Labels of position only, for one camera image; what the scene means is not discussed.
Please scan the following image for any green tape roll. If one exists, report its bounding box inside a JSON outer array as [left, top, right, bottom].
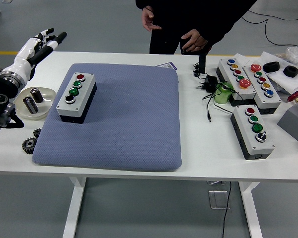
[[214, 82, 235, 105]]

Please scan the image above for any grey four-button control box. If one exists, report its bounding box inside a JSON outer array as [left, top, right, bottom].
[[56, 72, 97, 124], [230, 104, 276, 161]]

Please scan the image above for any grey five-button control box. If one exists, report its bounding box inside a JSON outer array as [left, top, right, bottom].
[[215, 58, 257, 107], [242, 63, 282, 115]]

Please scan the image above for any black power adapter plug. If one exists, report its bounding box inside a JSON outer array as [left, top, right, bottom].
[[195, 74, 218, 93]]

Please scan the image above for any large black gear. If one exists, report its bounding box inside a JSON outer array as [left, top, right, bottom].
[[21, 137, 38, 155]]

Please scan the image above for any purple label card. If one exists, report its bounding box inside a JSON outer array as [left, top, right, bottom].
[[155, 61, 178, 72]]

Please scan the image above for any large white paper sheet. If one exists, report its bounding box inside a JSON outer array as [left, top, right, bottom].
[[259, 51, 298, 95]]

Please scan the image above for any white table leg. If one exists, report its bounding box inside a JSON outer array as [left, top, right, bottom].
[[239, 182, 263, 238], [62, 177, 87, 238]]

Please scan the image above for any person's left hand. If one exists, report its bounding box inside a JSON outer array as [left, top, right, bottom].
[[181, 29, 209, 53]]

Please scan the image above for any clear floor plate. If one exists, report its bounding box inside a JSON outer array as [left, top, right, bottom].
[[207, 180, 231, 210]]

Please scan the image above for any grey block holder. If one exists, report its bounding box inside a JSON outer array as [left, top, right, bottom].
[[277, 98, 298, 142]]

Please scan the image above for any black foam ring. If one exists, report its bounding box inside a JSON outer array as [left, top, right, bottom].
[[263, 61, 280, 73], [283, 65, 298, 78]]

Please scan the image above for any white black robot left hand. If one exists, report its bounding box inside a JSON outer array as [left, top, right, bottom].
[[1, 28, 68, 82]]

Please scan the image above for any clear plastic bag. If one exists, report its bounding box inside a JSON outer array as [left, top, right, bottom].
[[275, 46, 298, 70]]

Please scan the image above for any black floor cable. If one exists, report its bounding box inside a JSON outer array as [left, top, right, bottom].
[[240, 9, 298, 54]]

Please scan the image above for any person's right hand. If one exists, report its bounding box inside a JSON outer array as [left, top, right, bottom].
[[141, 6, 162, 32]]

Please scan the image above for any blue-grey textured mat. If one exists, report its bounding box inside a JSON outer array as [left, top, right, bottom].
[[31, 63, 183, 172]]

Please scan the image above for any translucent white dish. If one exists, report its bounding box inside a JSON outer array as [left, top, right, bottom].
[[12, 86, 57, 121]]

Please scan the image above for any black upright device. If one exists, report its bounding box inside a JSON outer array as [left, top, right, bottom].
[[198, 53, 207, 74]]

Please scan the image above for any dark metal cylinder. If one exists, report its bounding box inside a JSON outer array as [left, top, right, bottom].
[[30, 87, 44, 104], [22, 96, 39, 115]]

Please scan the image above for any black adapter cord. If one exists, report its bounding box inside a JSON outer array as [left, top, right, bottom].
[[202, 85, 244, 122]]

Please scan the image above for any black cable under table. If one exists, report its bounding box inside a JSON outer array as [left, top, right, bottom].
[[222, 182, 232, 238]]

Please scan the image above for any black tangled cable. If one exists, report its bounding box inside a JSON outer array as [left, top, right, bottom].
[[192, 63, 208, 80]]

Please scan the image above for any small white paper sheet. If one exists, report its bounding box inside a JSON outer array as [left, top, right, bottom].
[[232, 53, 254, 65]]

